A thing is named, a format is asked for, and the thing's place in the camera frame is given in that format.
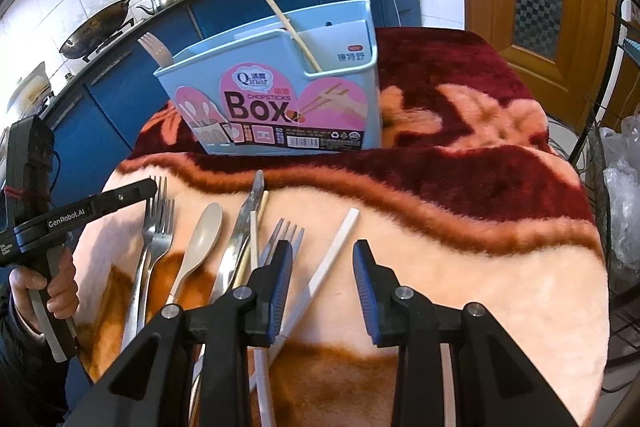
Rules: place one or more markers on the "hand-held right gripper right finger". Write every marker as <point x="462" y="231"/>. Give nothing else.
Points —
<point x="362" y="292"/>

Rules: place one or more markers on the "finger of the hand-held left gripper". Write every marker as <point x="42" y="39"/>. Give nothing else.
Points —
<point x="130" y="194"/>

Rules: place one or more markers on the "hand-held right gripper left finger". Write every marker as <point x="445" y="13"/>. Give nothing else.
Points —
<point x="284" y="287"/>

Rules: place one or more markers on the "metal fork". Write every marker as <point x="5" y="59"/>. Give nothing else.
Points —
<point x="167" y="232"/>
<point x="159" y="197"/>
<point x="287" y="232"/>

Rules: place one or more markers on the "white chopstick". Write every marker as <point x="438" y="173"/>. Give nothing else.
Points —
<point x="254" y="237"/>
<point x="330" y="252"/>

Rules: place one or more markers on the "metal knife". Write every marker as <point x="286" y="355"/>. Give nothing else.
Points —
<point x="240" y="227"/>

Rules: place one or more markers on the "beige spoon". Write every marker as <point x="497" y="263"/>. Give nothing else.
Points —
<point x="205" y="227"/>

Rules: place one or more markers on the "wooden chopstick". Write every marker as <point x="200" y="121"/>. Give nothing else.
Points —
<point x="262" y="204"/>
<point x="287" y="24"/>

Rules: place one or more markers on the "blue chopsticks box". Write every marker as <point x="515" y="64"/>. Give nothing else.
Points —
<point x="300" y="107"/>

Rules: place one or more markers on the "person's left forearm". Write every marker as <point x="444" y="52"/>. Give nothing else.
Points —
<point x="25" y="372"/>

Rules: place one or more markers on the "person's left hand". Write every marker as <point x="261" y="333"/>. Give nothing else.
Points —
<point x="62" y="292"/>

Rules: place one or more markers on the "white pot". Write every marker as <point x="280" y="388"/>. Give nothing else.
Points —
<point x="30" y="94"/>

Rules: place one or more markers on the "red and pink plush blanket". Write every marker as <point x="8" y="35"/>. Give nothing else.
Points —
<point x="450" y="307"/>

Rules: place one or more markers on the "gas stove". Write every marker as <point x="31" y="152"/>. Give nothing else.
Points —
<point x="107" y="39"/>

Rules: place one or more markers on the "black wok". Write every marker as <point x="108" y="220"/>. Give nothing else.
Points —
<point x="95" y="29"/>

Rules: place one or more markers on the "clear plastic bags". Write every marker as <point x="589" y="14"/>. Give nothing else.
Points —
<point x="622" y="197"/>

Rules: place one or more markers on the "wooden door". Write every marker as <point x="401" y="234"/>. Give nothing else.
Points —
<point x="495" y="7"/>

